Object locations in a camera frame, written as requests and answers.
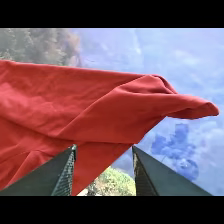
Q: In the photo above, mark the red T-shirt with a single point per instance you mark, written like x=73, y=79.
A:
x=66, y=110

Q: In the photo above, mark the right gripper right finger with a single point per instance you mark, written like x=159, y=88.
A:
x=160, y=180

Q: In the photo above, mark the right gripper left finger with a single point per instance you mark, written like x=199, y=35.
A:
x=50, y=178

